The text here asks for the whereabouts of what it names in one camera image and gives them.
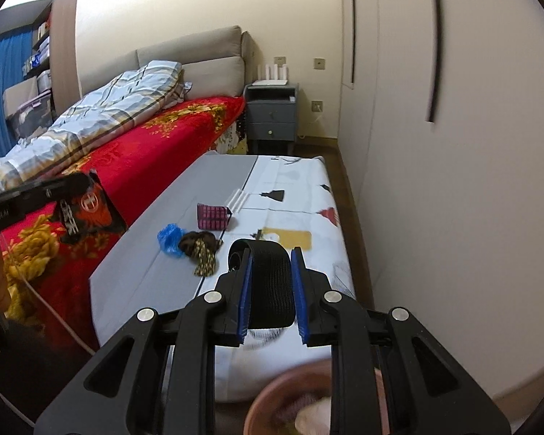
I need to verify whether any black elastic band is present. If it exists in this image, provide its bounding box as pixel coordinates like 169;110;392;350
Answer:
228;239;296;331

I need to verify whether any black red snack wrapper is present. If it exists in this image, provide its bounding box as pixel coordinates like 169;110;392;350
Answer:
51;170;127;244

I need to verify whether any black pink printed packet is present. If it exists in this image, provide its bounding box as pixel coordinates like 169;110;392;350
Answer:
196;203;232;231

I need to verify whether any pink trash bin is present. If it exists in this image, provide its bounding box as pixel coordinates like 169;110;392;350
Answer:
242;359;391;435

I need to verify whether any brown floral cloth scrunchie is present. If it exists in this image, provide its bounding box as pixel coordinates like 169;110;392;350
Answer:
178;231;223;278

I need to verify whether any red floral bedspread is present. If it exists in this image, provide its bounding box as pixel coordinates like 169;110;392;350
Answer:
0;95;247;353

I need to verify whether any blue plastic bag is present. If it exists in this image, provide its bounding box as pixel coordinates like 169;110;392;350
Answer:
157;223;186;258

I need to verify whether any printed white grey tablecloth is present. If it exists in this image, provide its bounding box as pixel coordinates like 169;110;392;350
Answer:
89;152;357;403

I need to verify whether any plaid folded quilt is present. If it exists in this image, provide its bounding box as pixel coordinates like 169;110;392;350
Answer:
0;60;192;194

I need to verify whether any blue curtain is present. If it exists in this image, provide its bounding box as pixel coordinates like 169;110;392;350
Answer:
0;26;32;157

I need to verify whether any wooden shelf unit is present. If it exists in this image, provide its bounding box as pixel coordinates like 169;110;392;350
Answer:
0;0;80;142

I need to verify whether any dark grey nightstand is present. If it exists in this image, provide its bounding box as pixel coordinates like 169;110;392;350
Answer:
243;83;298;142

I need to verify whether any white router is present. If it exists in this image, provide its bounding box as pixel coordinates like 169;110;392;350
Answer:
252;64;289;87

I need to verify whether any grey upholstered headboard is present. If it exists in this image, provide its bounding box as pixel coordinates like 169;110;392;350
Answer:
78;26;256;100

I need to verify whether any white wardrobe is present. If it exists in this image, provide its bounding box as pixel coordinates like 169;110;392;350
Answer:
338;0;544;417

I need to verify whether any wall socket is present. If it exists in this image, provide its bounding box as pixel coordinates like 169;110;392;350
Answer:
311;100;323;112

